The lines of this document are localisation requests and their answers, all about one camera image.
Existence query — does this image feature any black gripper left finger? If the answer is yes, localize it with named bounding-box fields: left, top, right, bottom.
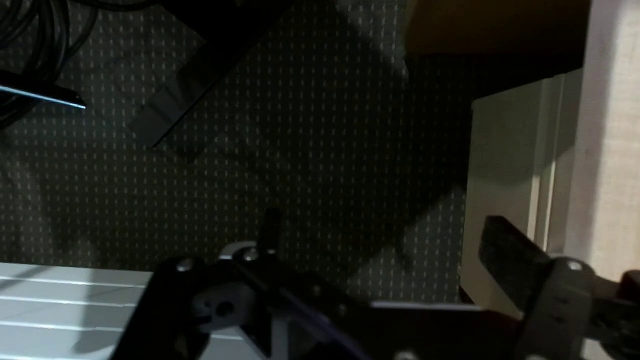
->
left=108, top=206, right=376, bottom=360

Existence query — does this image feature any dark bar with blue edge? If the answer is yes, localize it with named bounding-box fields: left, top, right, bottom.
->
left=0, top=83, right=90, bottom=113

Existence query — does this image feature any white flat panel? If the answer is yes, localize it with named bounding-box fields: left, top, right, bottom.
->
left=457, top=68, right=585, bottom=317

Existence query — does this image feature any white slatted air conditioner unit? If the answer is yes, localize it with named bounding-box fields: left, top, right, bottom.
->
left=0, top=261, right=268, bottom=360

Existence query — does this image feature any black cable bundle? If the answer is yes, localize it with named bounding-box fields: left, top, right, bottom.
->
left=0, top=0, right=95, bottom=128

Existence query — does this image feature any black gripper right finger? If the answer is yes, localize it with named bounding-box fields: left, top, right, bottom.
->
left=478, top=214, right=640, bottom=360

